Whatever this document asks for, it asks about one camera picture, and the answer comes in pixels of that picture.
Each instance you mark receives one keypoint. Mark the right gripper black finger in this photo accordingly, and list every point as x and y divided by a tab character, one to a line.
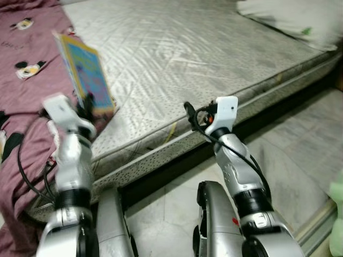
189	115

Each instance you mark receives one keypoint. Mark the colourful children's book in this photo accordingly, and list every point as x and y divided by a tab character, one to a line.
88	75

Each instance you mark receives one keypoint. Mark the mauve cartoon print blanket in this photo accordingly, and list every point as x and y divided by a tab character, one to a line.
32	48

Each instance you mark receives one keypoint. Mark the white pillow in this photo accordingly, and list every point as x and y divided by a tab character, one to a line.
300	19

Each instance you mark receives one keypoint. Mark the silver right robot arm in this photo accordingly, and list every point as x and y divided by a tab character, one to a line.
233	160

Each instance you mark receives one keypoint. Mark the white quilted mattress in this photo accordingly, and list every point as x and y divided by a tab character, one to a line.
187	53

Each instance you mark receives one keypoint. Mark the silver robot right leg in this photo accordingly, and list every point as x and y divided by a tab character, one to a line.
217	225

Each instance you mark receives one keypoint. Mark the silver robot leg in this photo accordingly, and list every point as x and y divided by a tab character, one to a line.
217	225
112	225

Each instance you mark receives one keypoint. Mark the silver robot left leg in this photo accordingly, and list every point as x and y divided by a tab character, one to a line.
112	225

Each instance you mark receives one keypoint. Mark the light green plush toy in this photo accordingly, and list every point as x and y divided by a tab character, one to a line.
336	214

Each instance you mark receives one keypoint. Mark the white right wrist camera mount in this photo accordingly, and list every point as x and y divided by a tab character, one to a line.
225	110

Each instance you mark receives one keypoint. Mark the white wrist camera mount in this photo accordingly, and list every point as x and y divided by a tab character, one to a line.
225	110
59	107

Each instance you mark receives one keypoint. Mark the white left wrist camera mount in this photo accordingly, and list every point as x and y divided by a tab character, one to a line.
59	107

